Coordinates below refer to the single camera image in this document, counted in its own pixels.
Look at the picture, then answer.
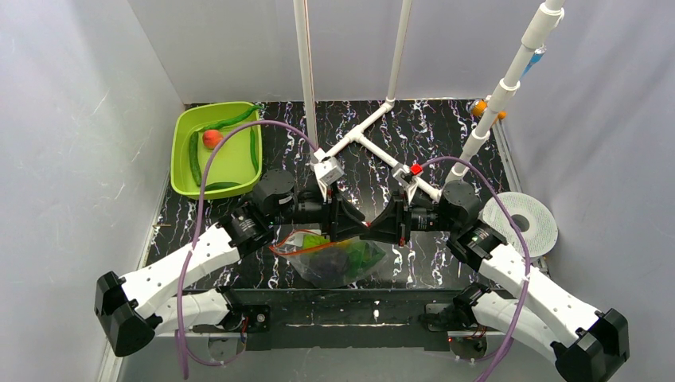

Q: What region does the clear zip bag orange zipper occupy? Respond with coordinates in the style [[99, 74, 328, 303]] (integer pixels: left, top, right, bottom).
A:
[[269, 229, 388, 289]]

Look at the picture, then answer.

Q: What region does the toy green lime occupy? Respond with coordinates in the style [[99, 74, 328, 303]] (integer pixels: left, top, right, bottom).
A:
[[301, 234, 331, 251]]

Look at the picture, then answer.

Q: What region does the green plastic basin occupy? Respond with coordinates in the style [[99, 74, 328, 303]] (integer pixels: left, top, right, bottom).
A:
[[170, 101, 263, 200]]

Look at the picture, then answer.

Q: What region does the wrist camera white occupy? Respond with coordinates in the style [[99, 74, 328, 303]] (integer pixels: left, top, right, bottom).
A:
[[312, 148, 345, 201], [392, 163, 423, 204]]

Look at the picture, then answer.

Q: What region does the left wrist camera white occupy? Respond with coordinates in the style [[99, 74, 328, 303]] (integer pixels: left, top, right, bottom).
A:
[[312, 148, 345, 201]]

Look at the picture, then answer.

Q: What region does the toy green bean pod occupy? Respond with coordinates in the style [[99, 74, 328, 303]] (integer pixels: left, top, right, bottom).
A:
[[249, 127, 261, 173]]

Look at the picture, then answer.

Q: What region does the toy yellow corn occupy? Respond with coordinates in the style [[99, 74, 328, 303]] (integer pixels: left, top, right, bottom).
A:
[[335, 240, 359, 253]]

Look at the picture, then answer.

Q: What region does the toy green chili pepper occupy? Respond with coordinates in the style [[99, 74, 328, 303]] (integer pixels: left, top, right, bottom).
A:
[[198, 105, 262, 132]]

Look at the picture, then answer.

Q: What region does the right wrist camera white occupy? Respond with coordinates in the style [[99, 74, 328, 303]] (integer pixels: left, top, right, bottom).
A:
[[392, 163, 423, 204]]

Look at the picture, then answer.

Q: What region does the aluminium rail frame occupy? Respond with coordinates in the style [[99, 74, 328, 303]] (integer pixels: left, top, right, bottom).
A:
[[97, 118, 601, 382]]

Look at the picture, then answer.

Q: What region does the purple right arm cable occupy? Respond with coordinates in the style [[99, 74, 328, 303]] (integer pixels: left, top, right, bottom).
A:
[[421, 155, 533, 382]]

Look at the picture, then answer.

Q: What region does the toy peach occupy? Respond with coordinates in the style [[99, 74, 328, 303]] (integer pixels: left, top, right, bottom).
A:
[[202, 129, 224, 150]]

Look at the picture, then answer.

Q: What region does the black marble pattern mat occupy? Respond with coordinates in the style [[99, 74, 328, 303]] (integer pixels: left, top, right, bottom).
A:
[[138, 99, 541, 291]]

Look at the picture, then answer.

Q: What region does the orange clamp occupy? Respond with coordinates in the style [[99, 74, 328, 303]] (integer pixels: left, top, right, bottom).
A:
[[468, 99, 508, 121]]

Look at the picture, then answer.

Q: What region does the white filament spool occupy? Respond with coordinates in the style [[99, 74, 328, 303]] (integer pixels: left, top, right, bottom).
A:
[[480, 192, 558, 259]]

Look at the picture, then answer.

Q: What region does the toy green cucumber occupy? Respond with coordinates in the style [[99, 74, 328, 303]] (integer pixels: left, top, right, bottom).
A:
[[188, 131, 202, 188]]

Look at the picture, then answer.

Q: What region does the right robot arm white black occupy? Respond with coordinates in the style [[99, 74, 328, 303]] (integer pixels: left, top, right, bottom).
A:
[[363, 181, 630, 381]]

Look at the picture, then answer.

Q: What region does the white PVC pipe frame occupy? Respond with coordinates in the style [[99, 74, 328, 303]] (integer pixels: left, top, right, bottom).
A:
[[292, 0, 566, 204]]

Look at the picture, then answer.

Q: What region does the toy bok choy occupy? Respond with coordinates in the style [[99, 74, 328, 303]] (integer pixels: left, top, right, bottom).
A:
[[300, 234, 388, 280]]

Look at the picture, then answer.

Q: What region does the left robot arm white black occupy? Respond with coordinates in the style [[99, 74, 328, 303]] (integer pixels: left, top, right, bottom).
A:
[[94, 170, 369, 357]]

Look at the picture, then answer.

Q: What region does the toy purple eggplant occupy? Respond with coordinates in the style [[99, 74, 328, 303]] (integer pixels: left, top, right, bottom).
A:
[[309, 251, 350, 287]]

